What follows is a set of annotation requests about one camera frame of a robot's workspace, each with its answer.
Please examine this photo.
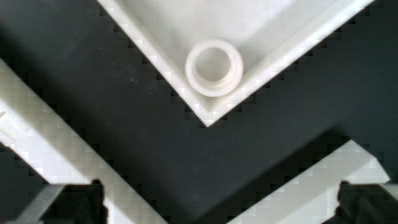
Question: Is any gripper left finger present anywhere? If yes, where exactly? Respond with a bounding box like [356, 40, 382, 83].
[11, 180, 107, 224]

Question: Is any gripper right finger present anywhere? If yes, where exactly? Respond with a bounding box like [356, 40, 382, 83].
[322, 181, 398, 224]

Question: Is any white square table top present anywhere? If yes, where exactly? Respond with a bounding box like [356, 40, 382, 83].
[98, 0, 375, 125]

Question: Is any white L-shaped obstacle fence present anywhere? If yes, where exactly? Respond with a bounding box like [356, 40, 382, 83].
[0, 60, 389, 224]

